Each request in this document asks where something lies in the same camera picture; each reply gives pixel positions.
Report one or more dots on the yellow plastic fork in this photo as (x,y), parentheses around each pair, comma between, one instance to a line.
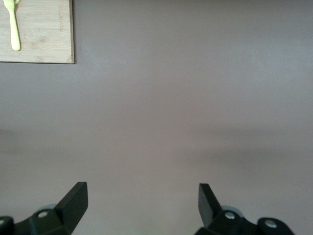
(14,31)

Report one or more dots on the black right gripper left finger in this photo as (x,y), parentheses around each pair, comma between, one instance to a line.
(68,213)

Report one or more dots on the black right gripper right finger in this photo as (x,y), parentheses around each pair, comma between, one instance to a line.
(210,216)

